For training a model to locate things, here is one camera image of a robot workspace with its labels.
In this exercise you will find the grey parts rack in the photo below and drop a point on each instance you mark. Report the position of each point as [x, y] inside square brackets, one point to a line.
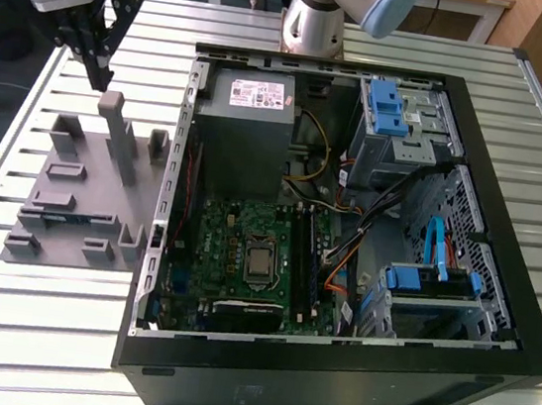
[84, 178]

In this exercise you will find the black graphics card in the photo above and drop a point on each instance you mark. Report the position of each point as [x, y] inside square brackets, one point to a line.
[246, 316]

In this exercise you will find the green motherboard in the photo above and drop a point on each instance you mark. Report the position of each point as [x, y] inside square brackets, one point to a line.
[216, 255]

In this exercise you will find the blue plastic drive bracket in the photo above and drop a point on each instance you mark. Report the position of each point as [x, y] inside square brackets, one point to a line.
[387, 113]

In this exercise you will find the metal drive cage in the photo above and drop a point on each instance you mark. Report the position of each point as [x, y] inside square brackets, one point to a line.
[408, 150]

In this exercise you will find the black PC case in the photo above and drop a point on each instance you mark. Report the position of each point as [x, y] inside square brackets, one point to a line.
[327, 384]

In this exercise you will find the grey power supply unit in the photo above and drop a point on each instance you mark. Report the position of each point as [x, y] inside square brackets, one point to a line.
[243, 149]

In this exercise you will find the metal disk bay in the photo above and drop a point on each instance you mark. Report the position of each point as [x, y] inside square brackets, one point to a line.
[437, 304]

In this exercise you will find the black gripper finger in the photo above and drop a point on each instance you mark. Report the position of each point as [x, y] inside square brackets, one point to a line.
[127, 4]
[80, 37]

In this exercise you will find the hard disk in blue carrier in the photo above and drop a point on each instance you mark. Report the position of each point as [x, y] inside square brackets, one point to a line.
[405, 280]

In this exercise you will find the silver CPU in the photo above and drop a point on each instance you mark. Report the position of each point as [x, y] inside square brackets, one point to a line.
[259, 263]

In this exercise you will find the RAM stick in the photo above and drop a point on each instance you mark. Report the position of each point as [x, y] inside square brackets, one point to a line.
[66, 219]

